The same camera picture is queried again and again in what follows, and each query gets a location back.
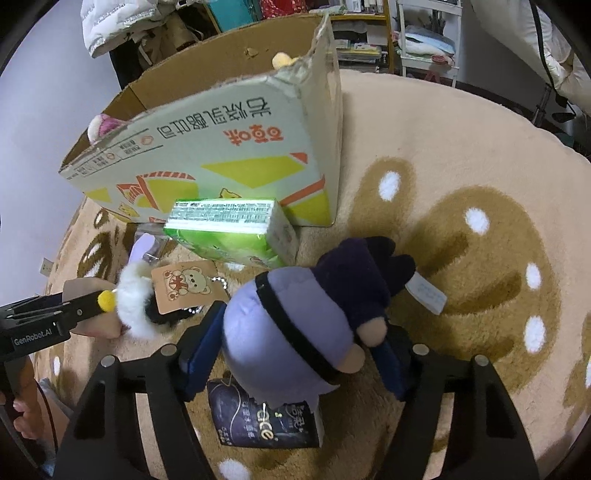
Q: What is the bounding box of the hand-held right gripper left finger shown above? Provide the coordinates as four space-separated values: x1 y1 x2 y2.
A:
54 300 228 480

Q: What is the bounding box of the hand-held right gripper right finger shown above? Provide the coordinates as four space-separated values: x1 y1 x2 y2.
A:
370 322 542 480

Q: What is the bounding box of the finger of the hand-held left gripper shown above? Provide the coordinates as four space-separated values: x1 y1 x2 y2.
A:
56 291 112 326

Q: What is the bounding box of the small white fluffy plush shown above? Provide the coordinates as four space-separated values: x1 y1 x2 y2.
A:
62 233 174 342

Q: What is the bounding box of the purple plush doll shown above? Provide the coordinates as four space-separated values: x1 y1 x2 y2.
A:
222 236 448 409

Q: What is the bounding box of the printed cardboard box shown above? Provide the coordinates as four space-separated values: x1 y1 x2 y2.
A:
58 13 343 228

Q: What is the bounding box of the person's left hand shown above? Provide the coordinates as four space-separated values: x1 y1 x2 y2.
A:
0 357 51 441

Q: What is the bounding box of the bear print paper tag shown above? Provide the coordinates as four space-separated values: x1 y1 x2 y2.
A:
150 261 228 319

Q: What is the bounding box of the dark tissue packet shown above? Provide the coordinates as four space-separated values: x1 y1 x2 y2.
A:
206 376 325 449

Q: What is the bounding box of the green tissue box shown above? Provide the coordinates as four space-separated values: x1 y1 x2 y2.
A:
164 198 301 269

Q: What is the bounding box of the pink and white plush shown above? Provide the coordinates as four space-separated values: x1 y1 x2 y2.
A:
87 114 129 142

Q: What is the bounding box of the beige and brown rug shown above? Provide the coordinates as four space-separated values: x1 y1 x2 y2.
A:
34 69 591 480

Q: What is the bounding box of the white padded jacket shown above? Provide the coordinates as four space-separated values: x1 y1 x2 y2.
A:
81 0 208 59

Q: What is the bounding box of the wooden bookshelf with books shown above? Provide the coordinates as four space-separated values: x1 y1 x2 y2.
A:
329 0 394 73

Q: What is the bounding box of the light blue pillow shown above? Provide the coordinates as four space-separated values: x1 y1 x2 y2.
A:
401 25 456 57

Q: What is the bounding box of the teal box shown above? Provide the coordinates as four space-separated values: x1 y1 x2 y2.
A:
205 0 260 25

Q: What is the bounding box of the white shelf rack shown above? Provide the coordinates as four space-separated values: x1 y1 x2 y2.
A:
388 0 463 88

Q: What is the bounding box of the white bedding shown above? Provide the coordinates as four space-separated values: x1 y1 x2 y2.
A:
470 0 591 114

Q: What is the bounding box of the black cable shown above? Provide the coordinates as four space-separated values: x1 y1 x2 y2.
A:
530 0 580 126

